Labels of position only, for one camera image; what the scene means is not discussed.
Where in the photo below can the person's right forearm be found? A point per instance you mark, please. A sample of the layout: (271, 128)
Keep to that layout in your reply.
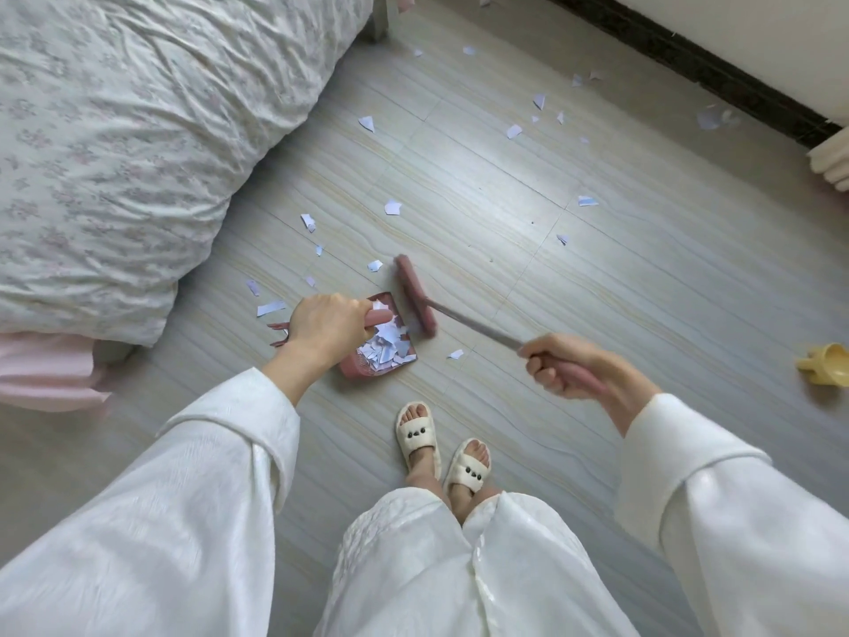
(729, 524)

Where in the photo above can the yellow plastic cup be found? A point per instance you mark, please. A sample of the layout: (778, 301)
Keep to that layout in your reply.
(829, 366)

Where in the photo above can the pile of paper scraps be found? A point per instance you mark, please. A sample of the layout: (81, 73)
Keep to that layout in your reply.
(385, 344)

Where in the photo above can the pink broom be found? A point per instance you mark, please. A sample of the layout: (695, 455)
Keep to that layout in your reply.
(418, 298)

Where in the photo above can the pink dustpan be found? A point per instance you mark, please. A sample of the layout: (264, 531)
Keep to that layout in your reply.
(381, 364)

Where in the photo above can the person's left forearm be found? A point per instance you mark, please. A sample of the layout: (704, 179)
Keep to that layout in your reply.
(166, 510)

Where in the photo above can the person's right thumb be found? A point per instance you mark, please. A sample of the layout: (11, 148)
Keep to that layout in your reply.
(545, 344)

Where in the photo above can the person's left hand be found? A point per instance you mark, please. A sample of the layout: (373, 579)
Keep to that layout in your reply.
(322, 328)

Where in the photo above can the scattered torn paper bits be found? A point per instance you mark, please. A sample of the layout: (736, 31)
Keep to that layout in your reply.
(392, 206)

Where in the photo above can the person's left fingers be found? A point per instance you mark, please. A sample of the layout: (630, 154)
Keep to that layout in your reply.
(358, 323)

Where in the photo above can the dark baseboard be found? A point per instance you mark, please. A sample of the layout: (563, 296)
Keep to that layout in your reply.
(690, 62)

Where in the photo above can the floral white duvet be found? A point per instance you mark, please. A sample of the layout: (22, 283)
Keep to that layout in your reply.
(132, 139)

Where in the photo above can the pale bed leg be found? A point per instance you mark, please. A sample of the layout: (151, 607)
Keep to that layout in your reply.
(375, 18)

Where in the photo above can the white trousers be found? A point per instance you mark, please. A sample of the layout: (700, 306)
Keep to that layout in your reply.
(477, 570)

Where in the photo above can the person's right hand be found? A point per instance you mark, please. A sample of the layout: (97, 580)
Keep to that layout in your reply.
(583, 364)

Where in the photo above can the cream pleated fabric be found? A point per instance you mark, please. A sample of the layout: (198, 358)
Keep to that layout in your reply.
(832, 162)

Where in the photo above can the cream slipper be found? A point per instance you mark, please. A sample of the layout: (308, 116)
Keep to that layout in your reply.
(467, 472)
(418, 437)

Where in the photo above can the pink bed sheet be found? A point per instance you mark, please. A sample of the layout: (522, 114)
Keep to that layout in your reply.
(46, 371)

